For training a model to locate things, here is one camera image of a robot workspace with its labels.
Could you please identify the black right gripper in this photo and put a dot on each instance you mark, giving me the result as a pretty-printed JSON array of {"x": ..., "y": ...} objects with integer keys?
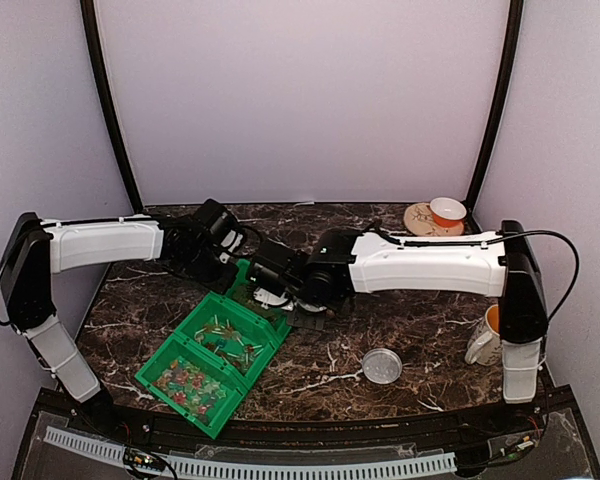
[{"x": 315, "y": 322}]

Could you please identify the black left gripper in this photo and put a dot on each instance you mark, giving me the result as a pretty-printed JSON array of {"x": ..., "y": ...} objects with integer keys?
[{"x": 220, "y": 285}]

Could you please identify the green bin with popsicle candies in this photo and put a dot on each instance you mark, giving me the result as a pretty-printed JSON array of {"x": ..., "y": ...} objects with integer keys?
[{"x": 243, "y": 293}]

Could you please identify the green bin with lollipops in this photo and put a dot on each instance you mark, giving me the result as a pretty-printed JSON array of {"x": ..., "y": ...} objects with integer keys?
[{"x": 232, "y": 334}]

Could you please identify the green bin with star candies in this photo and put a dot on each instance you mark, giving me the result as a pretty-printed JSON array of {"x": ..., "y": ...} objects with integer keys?
[{"x": 197, "y": 385}]

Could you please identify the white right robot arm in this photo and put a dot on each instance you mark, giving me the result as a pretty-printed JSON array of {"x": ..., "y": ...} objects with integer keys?
[{"x": 495, "y": 264}]

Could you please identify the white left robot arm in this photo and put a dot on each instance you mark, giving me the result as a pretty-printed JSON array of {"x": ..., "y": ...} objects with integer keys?
[{"x": 38, "y": 249}]

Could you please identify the clear round plastic lid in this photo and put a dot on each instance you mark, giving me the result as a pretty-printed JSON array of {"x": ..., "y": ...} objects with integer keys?
[{"x": 382, "y": 366}]

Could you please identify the orange and white bowl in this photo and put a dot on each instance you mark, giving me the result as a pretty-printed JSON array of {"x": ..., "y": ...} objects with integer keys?
[{"x": 447, "y": 212}]

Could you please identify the white mug orange inside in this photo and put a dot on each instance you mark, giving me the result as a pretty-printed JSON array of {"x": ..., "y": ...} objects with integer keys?
[{"x": 484, "y": 346}]

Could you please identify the grey slotted cable duct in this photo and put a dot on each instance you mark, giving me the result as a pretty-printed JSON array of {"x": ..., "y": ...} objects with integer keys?
[{"x": 183, "y": 467}]

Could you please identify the left black frame post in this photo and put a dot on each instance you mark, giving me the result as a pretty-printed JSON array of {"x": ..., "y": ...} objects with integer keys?
[{"x": 108, "y": 109}]

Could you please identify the black frame post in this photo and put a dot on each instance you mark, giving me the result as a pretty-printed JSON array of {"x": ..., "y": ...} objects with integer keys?
[
  {"x": 496, "y": 111},
  {"x": 108, "y": 109}
]

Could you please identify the right black frame post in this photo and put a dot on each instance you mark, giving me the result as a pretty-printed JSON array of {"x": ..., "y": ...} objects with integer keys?
[{"x": 496, "y": 111}]

